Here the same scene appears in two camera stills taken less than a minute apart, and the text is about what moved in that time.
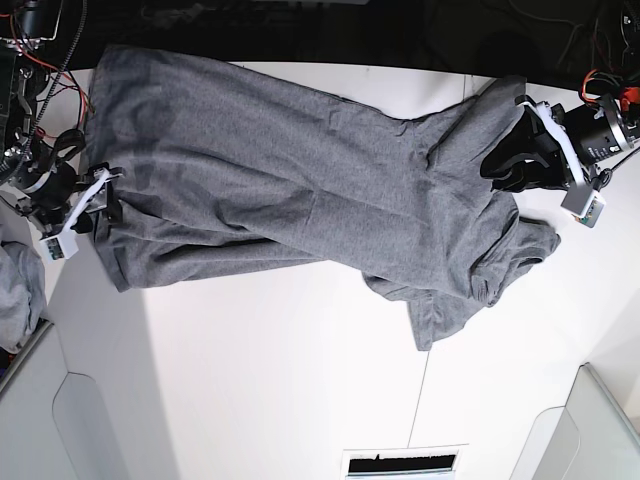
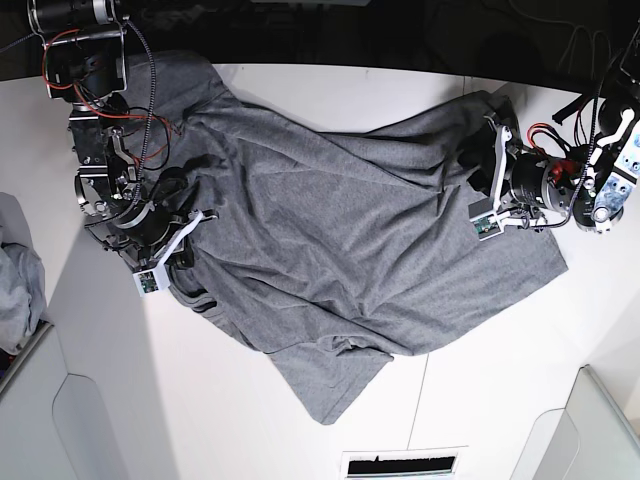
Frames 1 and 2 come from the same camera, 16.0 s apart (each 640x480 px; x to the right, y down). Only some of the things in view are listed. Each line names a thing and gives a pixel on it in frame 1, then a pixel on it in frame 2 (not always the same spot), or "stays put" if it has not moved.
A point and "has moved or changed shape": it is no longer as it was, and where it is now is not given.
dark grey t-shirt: x=202 y=163 has moved or changed shape
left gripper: x=97 y=195 → x=153 y=236
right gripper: x=588 y=134 → x=534 y=178
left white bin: x=54 y=424 stays put
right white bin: x=591 y=437 stays put
